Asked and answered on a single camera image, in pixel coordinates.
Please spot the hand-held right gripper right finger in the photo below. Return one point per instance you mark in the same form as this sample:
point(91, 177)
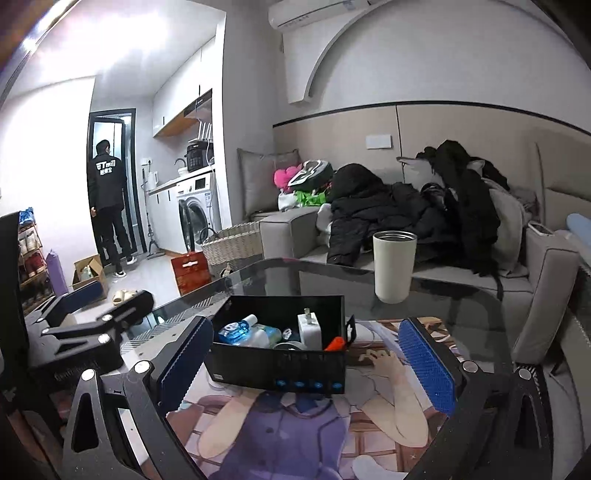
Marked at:
point(429, 369)

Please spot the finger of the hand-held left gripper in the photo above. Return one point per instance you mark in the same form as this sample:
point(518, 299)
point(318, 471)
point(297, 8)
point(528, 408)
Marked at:
point(92, 330)
point(85, 293)

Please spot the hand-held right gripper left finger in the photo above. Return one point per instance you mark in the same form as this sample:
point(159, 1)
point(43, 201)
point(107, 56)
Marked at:
point(184, 364)

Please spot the blue plastic packet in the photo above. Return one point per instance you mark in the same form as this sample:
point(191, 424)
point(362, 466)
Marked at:
point(233, 333)

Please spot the black cardboard box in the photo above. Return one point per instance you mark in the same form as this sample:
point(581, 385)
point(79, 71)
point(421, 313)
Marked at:
point(258, 369)

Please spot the white charger with prongs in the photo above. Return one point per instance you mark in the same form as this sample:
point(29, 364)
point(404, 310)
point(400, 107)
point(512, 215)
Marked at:
point(310, 330)

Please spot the wooden shoe rack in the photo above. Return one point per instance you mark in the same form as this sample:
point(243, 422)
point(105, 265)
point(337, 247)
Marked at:
point(31, 258)

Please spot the beige slipper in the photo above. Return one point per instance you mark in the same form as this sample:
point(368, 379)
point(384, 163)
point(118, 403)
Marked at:
point(134, 294)
point(119, 301)

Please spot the purple yoga mat roll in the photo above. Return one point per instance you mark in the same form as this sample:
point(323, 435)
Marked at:
point(56, 272)

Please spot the mop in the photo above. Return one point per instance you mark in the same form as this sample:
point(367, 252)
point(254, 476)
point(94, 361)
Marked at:
point(154, 253)

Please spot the red box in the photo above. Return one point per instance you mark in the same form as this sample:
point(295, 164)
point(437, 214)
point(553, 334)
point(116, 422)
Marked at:
point(190, 274)

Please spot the round white case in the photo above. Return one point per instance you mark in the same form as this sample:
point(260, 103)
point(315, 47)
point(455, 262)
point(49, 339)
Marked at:
point(288, 339)

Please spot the beige cup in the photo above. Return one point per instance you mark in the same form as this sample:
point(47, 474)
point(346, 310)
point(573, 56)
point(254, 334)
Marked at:
point(395, 267)

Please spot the white counter cabinet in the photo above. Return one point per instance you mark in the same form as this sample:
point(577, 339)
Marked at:
point(164, 217)

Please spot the black framed glass door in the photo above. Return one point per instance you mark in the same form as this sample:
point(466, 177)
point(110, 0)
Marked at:
point(130, 184)

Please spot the printed desk mat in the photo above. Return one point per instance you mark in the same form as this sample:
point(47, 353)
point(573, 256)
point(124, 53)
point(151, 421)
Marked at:
point(277, 438)

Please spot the wicker basket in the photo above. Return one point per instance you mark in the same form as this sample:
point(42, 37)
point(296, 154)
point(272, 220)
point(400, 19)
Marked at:
point(233, 244)

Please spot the white kettle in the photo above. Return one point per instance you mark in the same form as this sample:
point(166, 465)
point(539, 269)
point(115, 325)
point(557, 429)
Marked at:
point(153, 181)

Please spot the grey sofa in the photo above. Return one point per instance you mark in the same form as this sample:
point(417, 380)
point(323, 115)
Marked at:
point(549, 277)

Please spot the white washing machine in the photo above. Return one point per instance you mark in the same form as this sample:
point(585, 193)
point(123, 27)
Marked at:
point(203, 194)

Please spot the metal faucet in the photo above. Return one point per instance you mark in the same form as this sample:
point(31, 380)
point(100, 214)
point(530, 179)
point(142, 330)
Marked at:
point(179, 162)

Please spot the grey garment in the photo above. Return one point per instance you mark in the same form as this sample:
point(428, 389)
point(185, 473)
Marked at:
point(508, 217)

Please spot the pile of black clothes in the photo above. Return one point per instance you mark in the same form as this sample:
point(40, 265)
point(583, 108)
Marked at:
point(369, 207)

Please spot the white garment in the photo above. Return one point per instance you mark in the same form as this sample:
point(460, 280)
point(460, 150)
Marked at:
point(324, 224)

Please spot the white plastic bag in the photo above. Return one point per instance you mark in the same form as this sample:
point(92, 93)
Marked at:
point(287, 201)

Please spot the white router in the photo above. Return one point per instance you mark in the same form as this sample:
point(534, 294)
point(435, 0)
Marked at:
point(205, 134)

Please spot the green bag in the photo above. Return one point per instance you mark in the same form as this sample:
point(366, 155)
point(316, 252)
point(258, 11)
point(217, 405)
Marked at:
point(310, 199)

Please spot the light blue bolster pillow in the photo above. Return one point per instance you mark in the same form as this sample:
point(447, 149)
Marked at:
point(581, 226)

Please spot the pink plush toy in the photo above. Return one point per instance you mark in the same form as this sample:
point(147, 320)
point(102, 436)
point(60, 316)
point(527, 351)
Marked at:
point(282, 177)

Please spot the black helmet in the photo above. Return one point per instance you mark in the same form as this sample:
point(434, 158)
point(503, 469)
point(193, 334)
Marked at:
point(311, 173)

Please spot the white air conditioner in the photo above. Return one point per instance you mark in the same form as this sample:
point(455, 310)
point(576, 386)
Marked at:
point(323, 11)

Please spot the white wall cabinets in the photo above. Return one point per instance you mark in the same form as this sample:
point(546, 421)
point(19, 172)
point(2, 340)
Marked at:
point(180, 87)

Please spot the white wall switch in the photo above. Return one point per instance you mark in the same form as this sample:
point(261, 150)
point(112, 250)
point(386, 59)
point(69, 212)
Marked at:
point(378, 141)

